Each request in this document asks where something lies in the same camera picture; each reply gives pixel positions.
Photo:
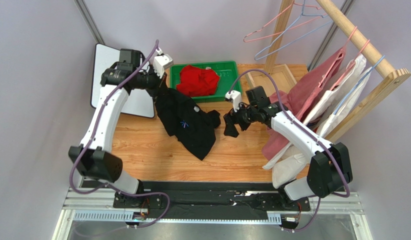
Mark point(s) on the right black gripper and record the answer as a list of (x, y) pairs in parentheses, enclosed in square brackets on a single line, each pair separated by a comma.
[(238, 116)]

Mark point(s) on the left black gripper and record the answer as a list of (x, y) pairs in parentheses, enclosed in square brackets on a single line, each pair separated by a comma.
[(161, 84)]

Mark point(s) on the black t shirt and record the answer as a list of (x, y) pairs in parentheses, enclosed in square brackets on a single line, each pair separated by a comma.
[(183, 118)]

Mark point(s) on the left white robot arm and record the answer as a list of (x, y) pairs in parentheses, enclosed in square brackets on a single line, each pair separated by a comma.
[(93, 157)]

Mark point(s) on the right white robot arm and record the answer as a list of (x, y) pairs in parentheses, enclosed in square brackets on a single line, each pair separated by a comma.
[(329, 164)]

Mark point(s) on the red t shirt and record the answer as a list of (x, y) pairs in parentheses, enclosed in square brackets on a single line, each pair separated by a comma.
[(197, 82)]

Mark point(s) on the hanging white t shirt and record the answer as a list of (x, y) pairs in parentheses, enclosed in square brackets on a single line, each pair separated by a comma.
[(312, 121), (285, 169)]

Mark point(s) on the hanging pink t shirt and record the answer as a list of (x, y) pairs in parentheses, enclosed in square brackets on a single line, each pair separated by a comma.
[(300, 98)]

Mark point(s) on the white whiteboard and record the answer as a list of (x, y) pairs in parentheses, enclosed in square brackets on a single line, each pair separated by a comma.
[(139, 102)]

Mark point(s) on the green plastic tray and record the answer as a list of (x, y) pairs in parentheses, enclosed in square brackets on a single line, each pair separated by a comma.
[(227, 70)]

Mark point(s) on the wooden clothes rack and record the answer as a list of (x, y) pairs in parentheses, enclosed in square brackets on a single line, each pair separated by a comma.
[(392, 78)]

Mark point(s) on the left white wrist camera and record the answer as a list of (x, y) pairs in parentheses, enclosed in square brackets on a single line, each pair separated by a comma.
[(161, 62)]

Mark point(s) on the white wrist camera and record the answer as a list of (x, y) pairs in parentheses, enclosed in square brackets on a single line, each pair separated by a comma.
[(161, 62), (234, 97)]

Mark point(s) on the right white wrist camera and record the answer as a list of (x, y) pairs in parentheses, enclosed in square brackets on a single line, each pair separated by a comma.
[(234, 97)]

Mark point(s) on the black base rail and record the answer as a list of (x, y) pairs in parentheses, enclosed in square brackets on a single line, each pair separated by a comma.
[(188, 200)]

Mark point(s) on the blue wire hanger empty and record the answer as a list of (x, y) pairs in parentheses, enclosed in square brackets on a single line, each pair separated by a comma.
[(294, 16)]

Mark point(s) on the aluminium frame rail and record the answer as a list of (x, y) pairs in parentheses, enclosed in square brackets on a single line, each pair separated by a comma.
[(150, 154)]

